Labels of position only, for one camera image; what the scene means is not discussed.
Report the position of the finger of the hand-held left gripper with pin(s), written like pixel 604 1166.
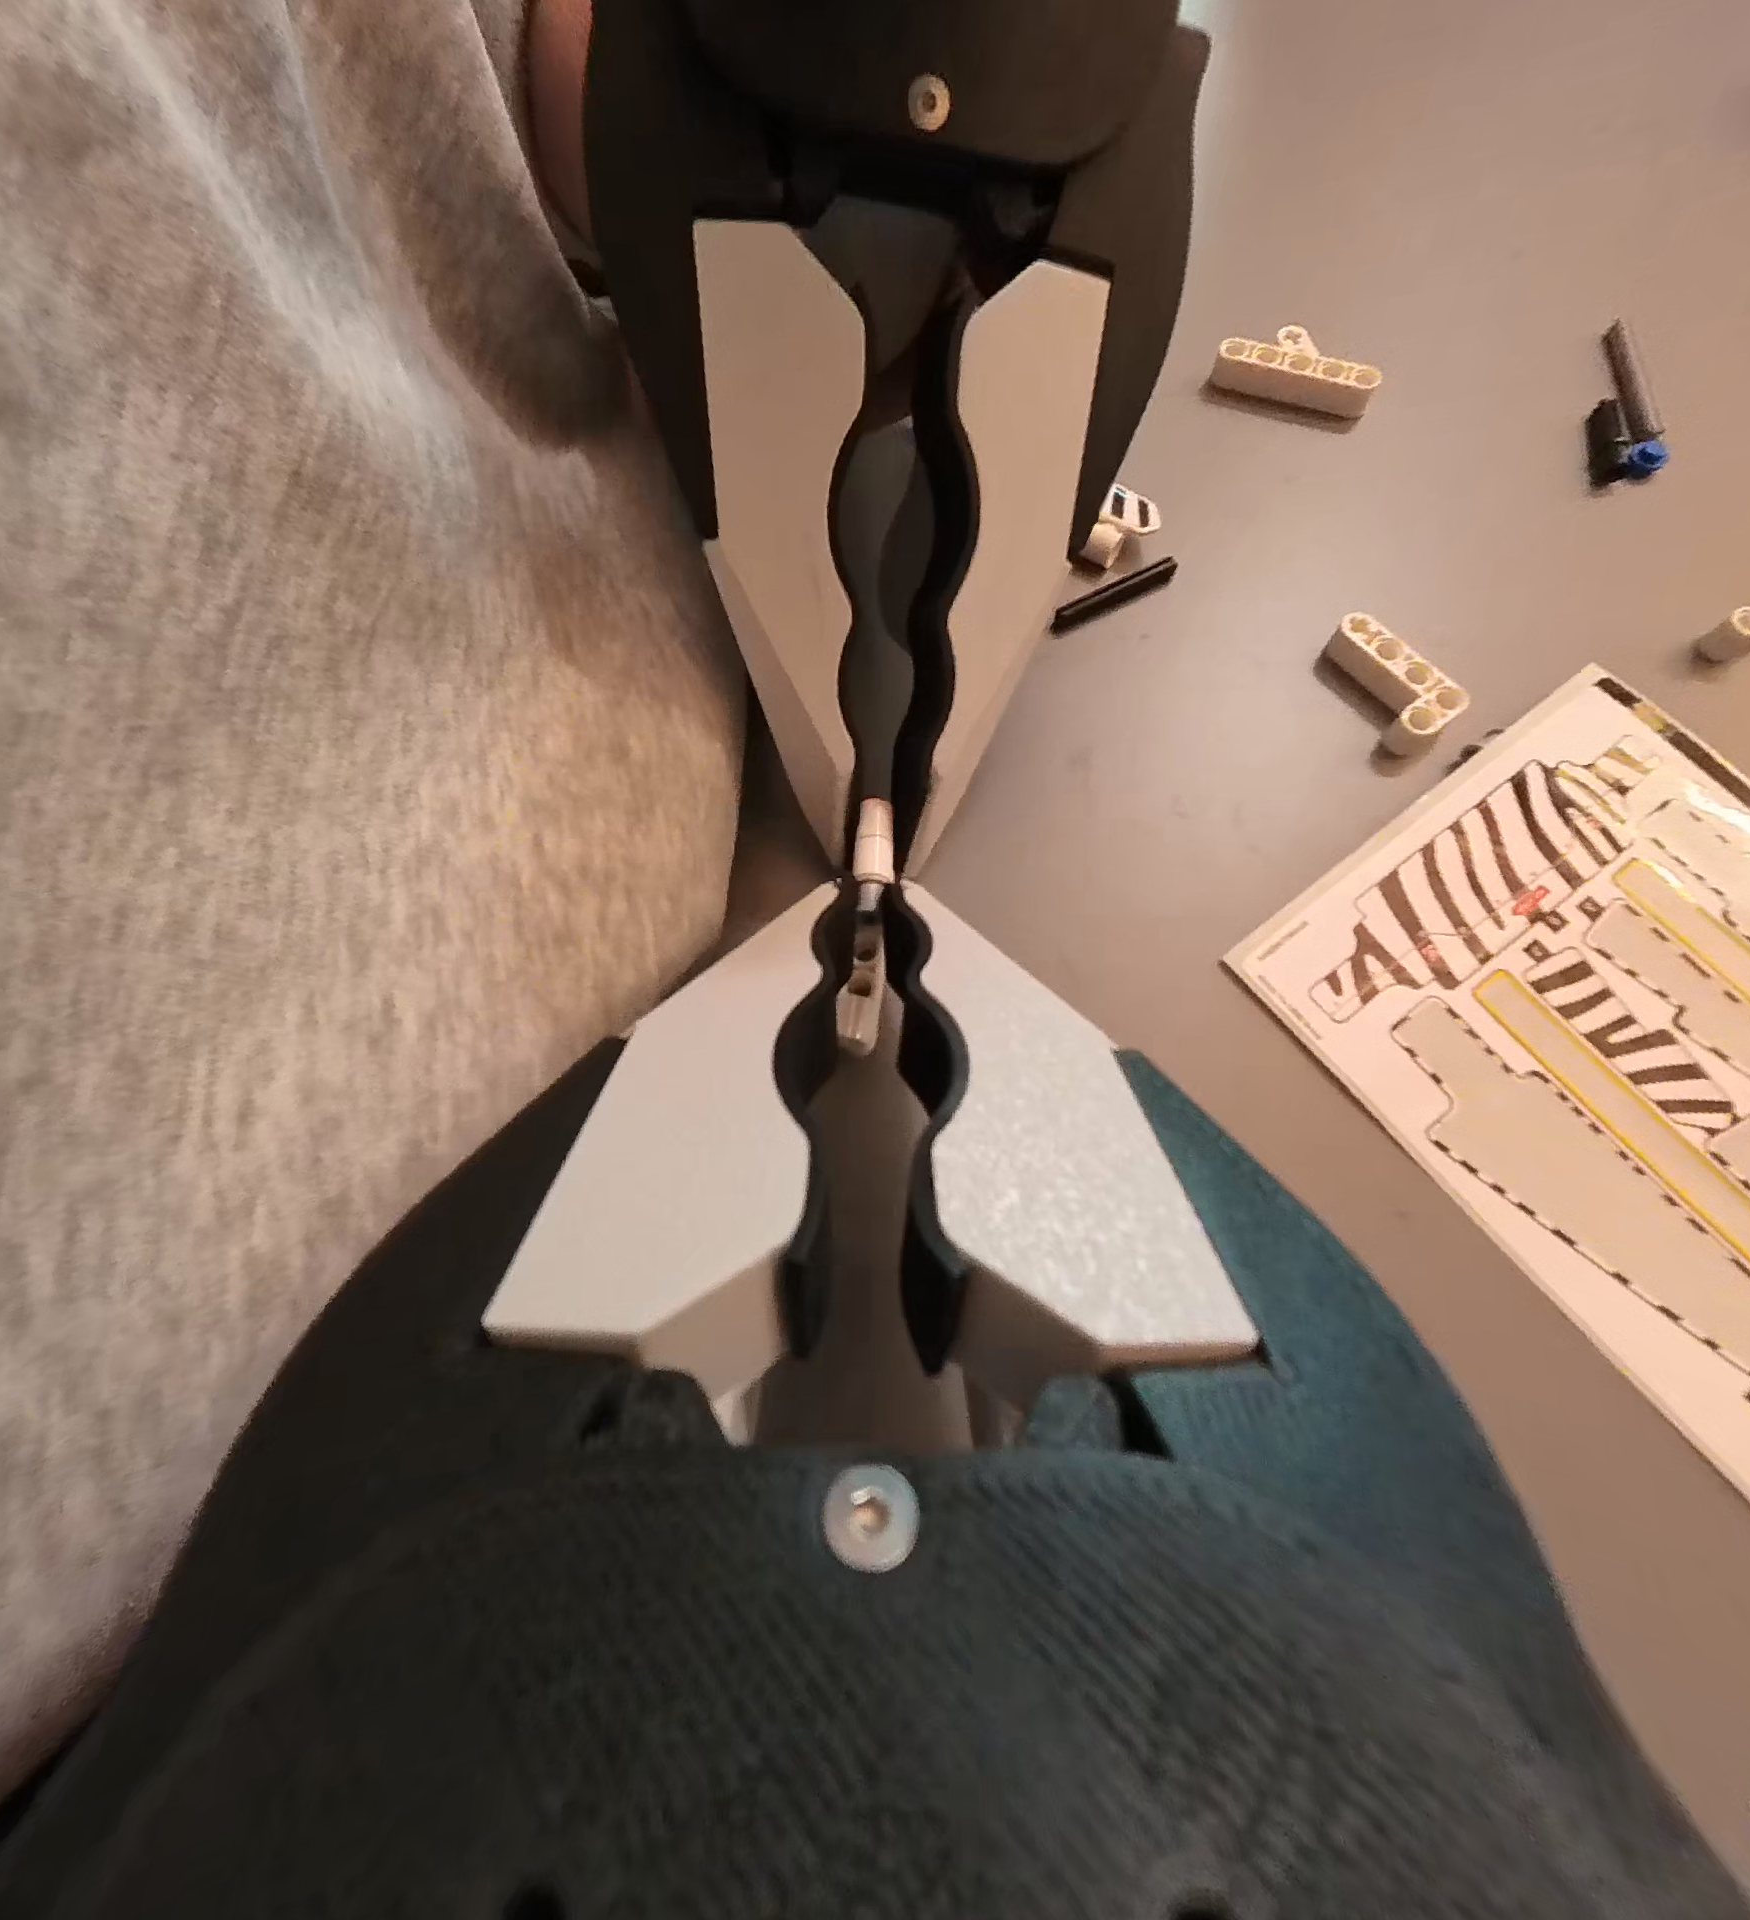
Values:
pixel 1026 446
pixel 771 446

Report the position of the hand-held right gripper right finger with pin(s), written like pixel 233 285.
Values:
pixel 1097 1201

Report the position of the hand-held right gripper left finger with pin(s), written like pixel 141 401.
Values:
pixel 671 1201

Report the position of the white lego connector with holes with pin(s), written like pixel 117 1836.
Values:
pixel 865 996

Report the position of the thin black lego axle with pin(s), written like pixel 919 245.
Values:
pixel 1109 598

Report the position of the white straight lego beam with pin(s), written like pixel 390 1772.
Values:
pixel 1337 384

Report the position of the white lego L-beam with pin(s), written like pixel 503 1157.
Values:
pixel 1356 663

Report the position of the black and blue lego pin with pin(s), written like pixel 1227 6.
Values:
pixel 1624 439

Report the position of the white lego pin connector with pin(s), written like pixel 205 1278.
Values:
pixel 1740 637

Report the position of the person's left hand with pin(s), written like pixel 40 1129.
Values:
pixel 557 123

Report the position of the zebra sticker sheet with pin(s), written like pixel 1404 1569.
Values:
pixel 1569 1129

